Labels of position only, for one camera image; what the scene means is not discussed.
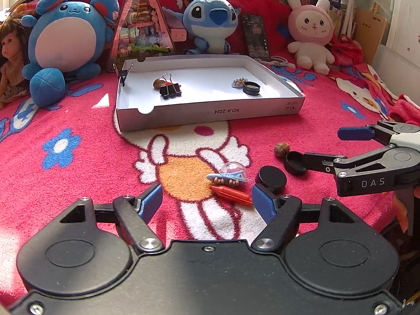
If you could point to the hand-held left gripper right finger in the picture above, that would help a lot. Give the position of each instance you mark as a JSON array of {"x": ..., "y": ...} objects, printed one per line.
[{"x": 264, "y": 203}]

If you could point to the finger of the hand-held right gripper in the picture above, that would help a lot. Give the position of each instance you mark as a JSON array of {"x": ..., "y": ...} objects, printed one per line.
[
  {"x": 323, "y": 162},
  {"x": 356, "y": 133}
]

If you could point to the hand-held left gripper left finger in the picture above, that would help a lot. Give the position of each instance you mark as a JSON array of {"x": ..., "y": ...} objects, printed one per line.
[{"x": 151, "y": 201}]

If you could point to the black round lid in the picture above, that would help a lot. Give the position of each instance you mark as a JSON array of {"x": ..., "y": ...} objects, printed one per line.
[{"x": 270, "y": 178}]

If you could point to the black round cap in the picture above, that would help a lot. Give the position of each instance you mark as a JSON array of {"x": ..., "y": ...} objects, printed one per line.
[{"x": 293, "y": 164}]

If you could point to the brown acorn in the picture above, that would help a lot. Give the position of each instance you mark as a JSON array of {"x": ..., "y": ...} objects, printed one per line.
[{"x": 282, "y": 149}]

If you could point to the clear capsule with blue figurine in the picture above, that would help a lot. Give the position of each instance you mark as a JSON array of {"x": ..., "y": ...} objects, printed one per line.
[{"x": 231, "y": 172}]

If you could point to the large black binder clip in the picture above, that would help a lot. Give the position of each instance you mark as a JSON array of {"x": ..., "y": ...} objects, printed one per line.
[{"x": 170, "y": 91}]

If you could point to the small figurine charm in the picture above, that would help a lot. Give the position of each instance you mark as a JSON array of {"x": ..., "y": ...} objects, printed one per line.
[{"x": 238, "y": 82}]

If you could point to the brown nut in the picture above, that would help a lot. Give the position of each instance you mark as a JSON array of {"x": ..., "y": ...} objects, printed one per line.
[{"x": 158, "y": 83}]

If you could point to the white cardboard box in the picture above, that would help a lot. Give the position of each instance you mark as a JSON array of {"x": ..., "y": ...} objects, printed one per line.
[{"x": 203, "y": 82}]

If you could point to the printed pink blanket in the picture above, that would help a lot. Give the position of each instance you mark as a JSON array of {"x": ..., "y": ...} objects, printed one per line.
[{"x": 82, "y": 157}]

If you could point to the red crumpled cloth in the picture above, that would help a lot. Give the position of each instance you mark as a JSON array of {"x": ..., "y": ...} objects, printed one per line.
[{"x": 346, "y": 51}]

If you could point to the pink bunny plush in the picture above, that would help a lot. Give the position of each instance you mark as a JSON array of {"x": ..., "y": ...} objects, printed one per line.
[{"x": 311, "y": 26}]

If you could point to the small black binder clip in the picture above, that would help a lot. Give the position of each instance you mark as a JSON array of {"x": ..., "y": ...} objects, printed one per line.
[{"x": 123, "y": 75}]

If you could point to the black smartphone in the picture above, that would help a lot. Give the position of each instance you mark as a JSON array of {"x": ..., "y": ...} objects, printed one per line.
[{"x": 256, "y": 36}]

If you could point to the pink triangular dollhouse box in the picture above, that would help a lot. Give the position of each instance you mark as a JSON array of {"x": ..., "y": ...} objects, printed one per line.
[{"x": 144, "y": 29}]

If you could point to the round blue mouse plush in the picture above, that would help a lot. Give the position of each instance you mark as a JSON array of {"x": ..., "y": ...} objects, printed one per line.
[{"x": 62, "y": 42}]

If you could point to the blue alien plush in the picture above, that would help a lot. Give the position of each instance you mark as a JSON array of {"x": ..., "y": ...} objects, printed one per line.
[{"x": 210, "y": 16}]

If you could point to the brown-haired doll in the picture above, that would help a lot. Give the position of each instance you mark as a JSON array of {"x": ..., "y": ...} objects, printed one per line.
[{"x": 11, "y": 49}]

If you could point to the white post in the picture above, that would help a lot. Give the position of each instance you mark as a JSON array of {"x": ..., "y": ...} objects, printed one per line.
[{"x": 348, "y": 3}]

